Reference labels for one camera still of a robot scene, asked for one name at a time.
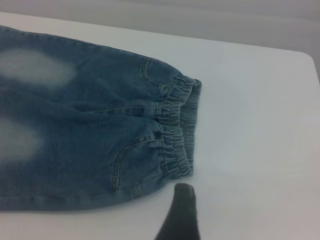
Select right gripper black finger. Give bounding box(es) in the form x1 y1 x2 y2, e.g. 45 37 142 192
154 183 201 240

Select blue denim shorts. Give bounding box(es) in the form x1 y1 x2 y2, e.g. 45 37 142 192
0 24 203 210

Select white tablecloth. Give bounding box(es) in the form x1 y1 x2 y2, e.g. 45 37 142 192
0 11 320 240

